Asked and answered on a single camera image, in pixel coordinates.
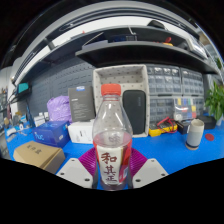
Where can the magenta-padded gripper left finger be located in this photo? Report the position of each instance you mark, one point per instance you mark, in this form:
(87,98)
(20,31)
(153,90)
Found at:
(75,171)

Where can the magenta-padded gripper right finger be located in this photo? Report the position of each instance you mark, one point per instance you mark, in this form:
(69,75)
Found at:
(150,171)

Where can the clear red-capped drink bottle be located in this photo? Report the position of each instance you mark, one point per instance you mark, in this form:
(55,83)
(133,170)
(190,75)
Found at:
(111,146)

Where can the white carton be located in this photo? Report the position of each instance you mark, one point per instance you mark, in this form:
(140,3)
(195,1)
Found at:
(80,132)

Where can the yellow multimeter with red leads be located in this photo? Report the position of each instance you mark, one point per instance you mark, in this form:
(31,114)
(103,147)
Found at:
(160,130)

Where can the brown cardboard box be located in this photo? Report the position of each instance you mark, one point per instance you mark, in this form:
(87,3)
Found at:
(36,154)

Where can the blue printed carton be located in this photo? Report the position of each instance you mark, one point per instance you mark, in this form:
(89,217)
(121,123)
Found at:
(51,134)

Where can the black box with white label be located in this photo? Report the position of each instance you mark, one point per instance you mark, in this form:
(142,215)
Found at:
(182,127)

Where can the grey ceramic mug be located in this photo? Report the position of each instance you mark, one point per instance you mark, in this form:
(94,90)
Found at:
(194,135)

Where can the black rounded case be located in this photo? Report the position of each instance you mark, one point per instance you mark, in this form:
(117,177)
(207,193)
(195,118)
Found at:
(134,112)

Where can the small white box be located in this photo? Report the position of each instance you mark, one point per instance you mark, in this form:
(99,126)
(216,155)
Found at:
(39,121)

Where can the purple plastic bag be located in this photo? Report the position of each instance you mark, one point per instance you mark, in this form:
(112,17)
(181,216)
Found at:
(59,109)

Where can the dark grey product box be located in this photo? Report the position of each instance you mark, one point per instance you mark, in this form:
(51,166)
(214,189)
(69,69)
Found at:
(81,104)

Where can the clear box with coloured parts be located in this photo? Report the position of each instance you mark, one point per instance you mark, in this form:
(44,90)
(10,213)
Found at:
(185,108)

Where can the plain black box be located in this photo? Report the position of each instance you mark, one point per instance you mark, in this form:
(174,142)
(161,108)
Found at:
(208,122)

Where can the green potted plant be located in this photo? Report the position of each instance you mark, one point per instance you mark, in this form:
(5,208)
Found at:
(216,103)

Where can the white perforated tray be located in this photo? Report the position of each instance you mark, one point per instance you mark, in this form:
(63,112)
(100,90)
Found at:
(123,77)

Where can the dark wall shelf unit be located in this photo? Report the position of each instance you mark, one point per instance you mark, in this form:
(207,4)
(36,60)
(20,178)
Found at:
(133,53)

